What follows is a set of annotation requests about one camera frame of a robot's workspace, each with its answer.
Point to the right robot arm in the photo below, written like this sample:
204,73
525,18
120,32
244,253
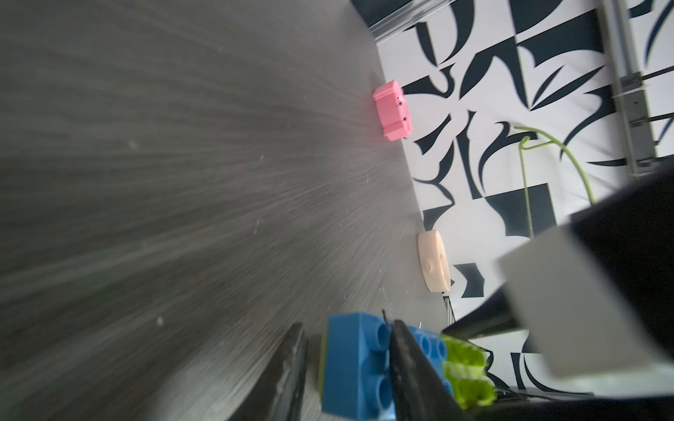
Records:
596,296

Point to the beige round clock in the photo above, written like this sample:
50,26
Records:
434,262

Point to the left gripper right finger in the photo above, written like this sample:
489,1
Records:
418,391

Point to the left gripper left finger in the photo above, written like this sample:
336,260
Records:
278,393

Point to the lime green long lego brick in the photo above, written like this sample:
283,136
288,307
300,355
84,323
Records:
464,368

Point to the light blue lego brick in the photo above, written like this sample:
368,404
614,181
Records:
355,368

